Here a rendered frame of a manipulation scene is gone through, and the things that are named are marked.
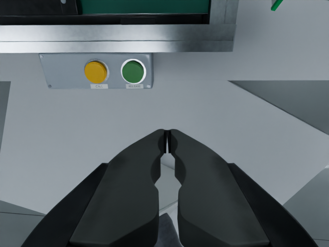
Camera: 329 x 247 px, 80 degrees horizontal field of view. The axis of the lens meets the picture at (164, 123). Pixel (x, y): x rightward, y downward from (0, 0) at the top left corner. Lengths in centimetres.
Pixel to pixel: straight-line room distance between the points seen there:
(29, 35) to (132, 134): 32
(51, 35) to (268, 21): 44
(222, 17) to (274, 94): 125
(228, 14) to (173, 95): 22
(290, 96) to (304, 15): 115
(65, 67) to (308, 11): 51
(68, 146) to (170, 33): 43
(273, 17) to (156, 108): 33
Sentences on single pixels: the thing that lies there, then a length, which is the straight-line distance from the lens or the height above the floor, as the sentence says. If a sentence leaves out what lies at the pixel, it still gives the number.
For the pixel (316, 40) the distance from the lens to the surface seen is 59.
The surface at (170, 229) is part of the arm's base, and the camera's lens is 52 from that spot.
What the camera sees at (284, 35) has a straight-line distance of 55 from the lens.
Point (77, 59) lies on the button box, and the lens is 42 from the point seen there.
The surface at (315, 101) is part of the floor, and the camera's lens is 179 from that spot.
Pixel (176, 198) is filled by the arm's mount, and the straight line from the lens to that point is 55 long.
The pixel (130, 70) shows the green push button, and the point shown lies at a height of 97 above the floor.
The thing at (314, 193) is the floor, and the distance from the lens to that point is 238.
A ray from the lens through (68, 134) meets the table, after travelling 62.
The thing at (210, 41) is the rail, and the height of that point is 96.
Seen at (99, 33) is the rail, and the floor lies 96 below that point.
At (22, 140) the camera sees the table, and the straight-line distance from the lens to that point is 70.
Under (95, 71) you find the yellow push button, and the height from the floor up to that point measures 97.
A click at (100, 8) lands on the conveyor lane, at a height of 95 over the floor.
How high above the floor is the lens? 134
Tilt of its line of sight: 63 degrees down
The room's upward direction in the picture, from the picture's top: 179 degrees counter-clockwise
